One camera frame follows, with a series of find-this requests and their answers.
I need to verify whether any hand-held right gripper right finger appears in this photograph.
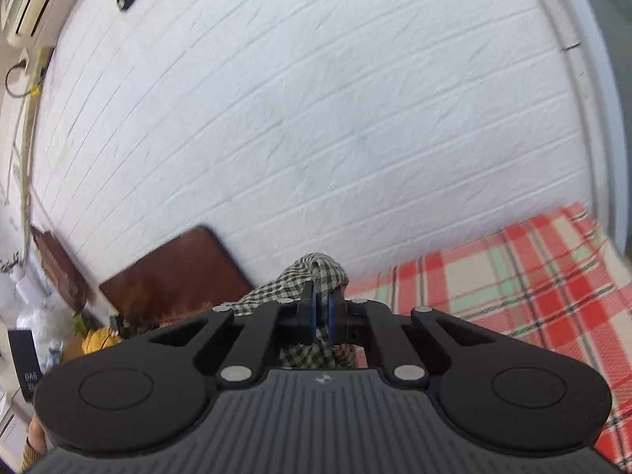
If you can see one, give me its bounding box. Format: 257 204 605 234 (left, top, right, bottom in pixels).
326 290 495 390

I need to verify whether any red plaid blanket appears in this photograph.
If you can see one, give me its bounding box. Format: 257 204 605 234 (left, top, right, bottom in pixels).
346 201 632 474

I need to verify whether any white plastic bag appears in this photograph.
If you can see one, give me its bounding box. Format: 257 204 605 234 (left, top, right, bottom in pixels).
0 267 75 356

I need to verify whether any brown wooden headboard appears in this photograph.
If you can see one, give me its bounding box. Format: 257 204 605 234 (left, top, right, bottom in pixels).
99 226 255 329

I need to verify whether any white air conditioner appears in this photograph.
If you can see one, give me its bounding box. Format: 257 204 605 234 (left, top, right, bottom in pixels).
0 0 72 50

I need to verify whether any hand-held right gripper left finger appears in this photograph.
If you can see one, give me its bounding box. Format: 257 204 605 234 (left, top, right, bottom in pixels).
148 281 322 390

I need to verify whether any grey striped and checked shirt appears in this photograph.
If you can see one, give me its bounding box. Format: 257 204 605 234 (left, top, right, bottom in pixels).
232 252 356 371

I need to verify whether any black box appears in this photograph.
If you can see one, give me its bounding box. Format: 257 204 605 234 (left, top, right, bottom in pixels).
7 328 41 401

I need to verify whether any white door frame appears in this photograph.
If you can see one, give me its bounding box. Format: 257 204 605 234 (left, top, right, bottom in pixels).
518 0 624 252

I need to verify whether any brown wooden board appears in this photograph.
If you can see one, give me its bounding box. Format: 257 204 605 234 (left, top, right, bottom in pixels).
30 224 97 313

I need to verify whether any white wall pipe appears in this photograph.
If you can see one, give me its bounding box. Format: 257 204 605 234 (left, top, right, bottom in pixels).
17 47 55 238

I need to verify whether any yellow cloth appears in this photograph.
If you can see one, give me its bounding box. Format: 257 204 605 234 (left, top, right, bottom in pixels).
81 327 123 355

